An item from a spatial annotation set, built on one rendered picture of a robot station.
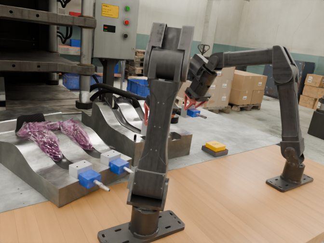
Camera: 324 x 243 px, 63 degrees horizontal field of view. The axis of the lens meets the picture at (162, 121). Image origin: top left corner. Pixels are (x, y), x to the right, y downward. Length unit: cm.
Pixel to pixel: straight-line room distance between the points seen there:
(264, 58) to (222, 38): 873
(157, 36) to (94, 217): 45
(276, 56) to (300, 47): 753
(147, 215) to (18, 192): 37
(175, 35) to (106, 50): 113
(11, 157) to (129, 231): 43
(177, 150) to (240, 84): 456
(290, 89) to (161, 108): 53
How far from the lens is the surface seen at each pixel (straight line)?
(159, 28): 59
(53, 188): 72
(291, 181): 103
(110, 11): 172
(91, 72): 154
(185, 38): 58
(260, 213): 82
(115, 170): 78
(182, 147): 103
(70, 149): 87
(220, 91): 499
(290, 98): 97
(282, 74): 95
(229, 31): 988
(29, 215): 73
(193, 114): 114
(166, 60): 54
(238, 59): 102
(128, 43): 178
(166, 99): 54
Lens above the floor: 123
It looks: 17 degrees down
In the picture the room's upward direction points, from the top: 7 degrees clockwise
